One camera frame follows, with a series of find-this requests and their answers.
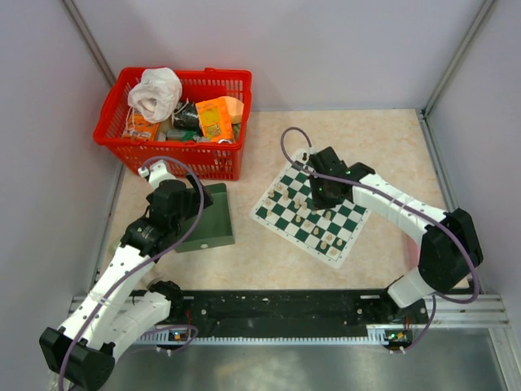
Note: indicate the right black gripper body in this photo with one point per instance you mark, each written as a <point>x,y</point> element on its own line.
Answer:
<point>323,199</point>

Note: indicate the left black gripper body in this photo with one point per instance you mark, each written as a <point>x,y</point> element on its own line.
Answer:
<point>192,206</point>

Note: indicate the dark green plastic tray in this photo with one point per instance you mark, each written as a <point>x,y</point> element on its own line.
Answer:
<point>215,227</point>

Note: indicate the green white chess mat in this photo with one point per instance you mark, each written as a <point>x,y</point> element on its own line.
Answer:
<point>286,208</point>

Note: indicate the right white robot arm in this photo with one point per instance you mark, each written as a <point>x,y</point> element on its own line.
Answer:
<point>448,243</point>

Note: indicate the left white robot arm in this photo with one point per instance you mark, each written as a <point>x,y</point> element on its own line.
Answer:
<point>84,349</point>

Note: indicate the orange yellow snack package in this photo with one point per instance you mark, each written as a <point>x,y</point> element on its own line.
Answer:
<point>214,120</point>

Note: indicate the black wrapped bundle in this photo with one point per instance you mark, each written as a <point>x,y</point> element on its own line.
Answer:
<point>185,116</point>

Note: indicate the peach sponge block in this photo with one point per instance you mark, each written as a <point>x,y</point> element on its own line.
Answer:
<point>235,109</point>

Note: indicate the pink plastic tray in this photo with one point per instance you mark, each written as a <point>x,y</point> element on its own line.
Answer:
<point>413,252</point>

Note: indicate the white crumpled plastic bag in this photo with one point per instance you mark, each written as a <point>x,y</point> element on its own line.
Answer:
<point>157,94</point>

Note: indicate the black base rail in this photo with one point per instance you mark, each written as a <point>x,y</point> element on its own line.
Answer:
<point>290,313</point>

